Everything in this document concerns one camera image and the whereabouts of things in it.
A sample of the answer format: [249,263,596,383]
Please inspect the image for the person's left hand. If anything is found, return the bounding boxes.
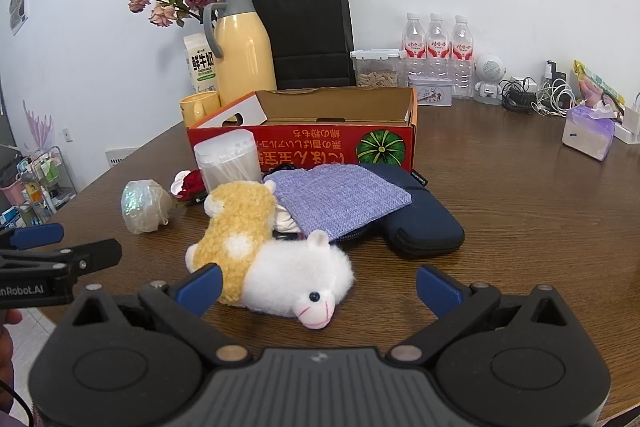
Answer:
[0,308,24,360]

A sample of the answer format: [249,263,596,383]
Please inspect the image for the iridescent ball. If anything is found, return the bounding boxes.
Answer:
[121,179,173,235]

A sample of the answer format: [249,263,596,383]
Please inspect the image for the yellow mug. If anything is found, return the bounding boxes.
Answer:
[180,91,222,128]

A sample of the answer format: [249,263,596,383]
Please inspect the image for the black paper bag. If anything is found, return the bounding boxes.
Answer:
[250,0,357,91]

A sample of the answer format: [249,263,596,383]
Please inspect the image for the orange cardboard box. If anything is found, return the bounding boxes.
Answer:
[186,87,419,178]

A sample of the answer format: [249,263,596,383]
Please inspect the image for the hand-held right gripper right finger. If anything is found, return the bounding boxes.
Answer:
[385,264,568,365]

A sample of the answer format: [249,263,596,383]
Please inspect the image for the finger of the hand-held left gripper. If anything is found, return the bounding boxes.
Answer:
[0,223,65,252]
[0,239,123,280]

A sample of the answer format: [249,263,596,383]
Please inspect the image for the thin black cord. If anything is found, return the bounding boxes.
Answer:
[0,377,34,425]

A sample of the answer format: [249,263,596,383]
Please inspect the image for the yellow thermos jug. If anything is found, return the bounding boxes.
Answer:
[202,0,278,108]

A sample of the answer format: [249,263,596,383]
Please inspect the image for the white robot speaker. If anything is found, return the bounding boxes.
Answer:
[472,53,510,105]

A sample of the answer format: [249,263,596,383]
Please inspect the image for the white tissue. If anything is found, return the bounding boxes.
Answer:
[274,207,303,235]

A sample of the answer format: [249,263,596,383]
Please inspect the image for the printed tin box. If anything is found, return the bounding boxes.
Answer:
[407,75,454,108]

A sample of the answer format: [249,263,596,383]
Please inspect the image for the white cables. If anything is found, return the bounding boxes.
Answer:
[532,79,576,116]

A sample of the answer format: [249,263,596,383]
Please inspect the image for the white milk carton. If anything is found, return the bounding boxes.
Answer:
[183,32,222,95]

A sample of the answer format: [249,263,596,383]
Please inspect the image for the framed wall picture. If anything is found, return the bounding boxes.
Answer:
[8,0,28,32]

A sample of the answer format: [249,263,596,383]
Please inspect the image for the clear cotton swab box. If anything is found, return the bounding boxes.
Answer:
[193,130,263,192]

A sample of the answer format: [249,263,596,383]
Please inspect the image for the purple tissue pack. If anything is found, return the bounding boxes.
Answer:
[561,102,621,160]

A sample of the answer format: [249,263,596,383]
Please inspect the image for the white panel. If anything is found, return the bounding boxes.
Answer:
[104,147,143,168]

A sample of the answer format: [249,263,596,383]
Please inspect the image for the white alpaca plush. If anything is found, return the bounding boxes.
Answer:
[243,229,357,330]

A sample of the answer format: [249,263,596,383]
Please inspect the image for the metal storage rack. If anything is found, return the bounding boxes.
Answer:
[0,146,78,228]

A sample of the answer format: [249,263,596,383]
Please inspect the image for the clear water bottle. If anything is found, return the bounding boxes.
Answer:
[401,12,428,80]
[426,13,451,78]
[450,15,476,100]

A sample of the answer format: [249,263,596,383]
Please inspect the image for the navy zip case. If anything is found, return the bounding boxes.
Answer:
[345,163,466,257]

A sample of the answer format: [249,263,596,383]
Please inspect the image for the clear seed container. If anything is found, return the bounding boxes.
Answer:
[350,49,405,88]

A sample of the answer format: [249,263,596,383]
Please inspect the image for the white power adapter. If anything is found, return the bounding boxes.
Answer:
[614,93,640,144]

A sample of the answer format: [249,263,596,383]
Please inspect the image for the purple cloth pouch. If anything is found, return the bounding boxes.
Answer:
[270,164,413,242]

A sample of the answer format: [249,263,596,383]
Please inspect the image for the red artificial rose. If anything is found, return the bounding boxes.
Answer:
[177,171,208,202]

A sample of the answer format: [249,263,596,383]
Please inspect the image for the yellow alpaca plush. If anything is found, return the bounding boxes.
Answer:
[186,179,277,306]

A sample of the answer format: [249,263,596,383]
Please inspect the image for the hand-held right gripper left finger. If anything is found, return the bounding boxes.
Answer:
[72,264,251,367]

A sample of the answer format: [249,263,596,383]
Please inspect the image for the yellow green snack packet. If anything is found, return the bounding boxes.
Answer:
[573,60,627,110]

